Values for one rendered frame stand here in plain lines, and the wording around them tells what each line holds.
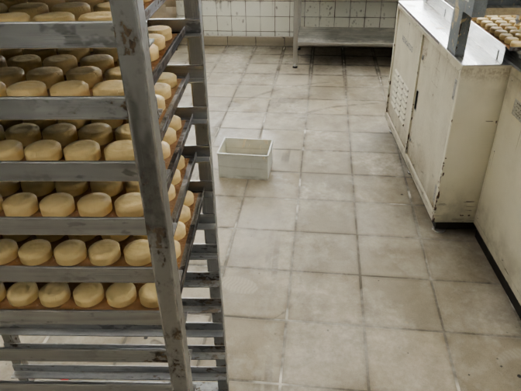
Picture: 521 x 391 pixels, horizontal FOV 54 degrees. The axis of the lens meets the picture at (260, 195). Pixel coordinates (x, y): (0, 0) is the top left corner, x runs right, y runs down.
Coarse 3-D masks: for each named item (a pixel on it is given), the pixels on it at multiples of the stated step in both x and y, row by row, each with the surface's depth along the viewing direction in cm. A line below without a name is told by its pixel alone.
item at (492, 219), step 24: (504, 96) 208; (504, 120) 207; (504, 144) 207; (504, 168) 207; (504, 192) 207; (480, 216) 232; (504, 216) 207; (480, 240) 239; (504, 240) 207; (504, 264) 207; (504, 288) 214
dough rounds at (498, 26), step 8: (488, 16) 237; (496, 16) 236; (504, 16) 236; (512, 16) 241; (480, 24) 232; (488, 24) 223; (496, 24) 223; (504, 24) 223; (512, 24) 227; (520, 24) 223; (488, 32) 220; (496, 32) 213; (504, 32) 212; (512, 32) 212; (520, 32) 211; (504, 40) 208; (512, 40) 202; (520, 40) 205
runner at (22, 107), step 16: (0, 96) 64; (16, 96) 64; (32, 96) 63; (48, 96) 63; (64, 96) 63; (80, 96) 63; (96, 96) 63; (112, 96) 63; (0, 112) 64; (16, 112) 64; (32, 112) 64; (48, 112) 64; (64, 112) 64; (80, 112) 64; (96, 112) 64; (112, 112) 64; (160, 112) 65
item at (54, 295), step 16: (192, 208) 112; (176, 240) 99; (176, 256) 97; (0, 288) 88; (16, 288) 88; (32, 288) 88; (48, 288) 88; (64, 288) 88; (80, 288) 88; (96, 288) 87; (112, 288) 87; (128, 288) 87; (144, 288) 87; (0, 304) 87; (16, 304) 86; (32, 304) 87; (48, 304) 86; (64, 304) 87; (80, 304) 86; (96, 304) 87; (112, 304) 86; (128, 304) 86; (144, 304) 86
